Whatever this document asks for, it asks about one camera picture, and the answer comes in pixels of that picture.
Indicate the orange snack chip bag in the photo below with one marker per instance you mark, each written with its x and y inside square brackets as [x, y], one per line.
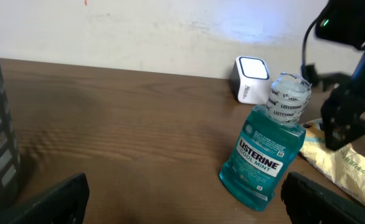
[344, 167]

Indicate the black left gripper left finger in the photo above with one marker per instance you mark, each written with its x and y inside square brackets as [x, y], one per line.
[64, 202]

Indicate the blue water bottle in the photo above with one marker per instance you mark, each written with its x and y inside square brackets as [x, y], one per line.
[270, 139]

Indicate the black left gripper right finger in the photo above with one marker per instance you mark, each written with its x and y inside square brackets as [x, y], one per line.
[311, 203]

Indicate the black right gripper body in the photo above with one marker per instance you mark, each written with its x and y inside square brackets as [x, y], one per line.
[346, 99]

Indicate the white barcode scanner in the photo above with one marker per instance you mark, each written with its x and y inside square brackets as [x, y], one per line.
[250, 80]

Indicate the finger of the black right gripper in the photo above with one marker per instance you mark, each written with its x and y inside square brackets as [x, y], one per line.
[341, 130]
[326, 80]

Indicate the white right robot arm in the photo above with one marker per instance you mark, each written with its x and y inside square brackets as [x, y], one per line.
[342, 22]

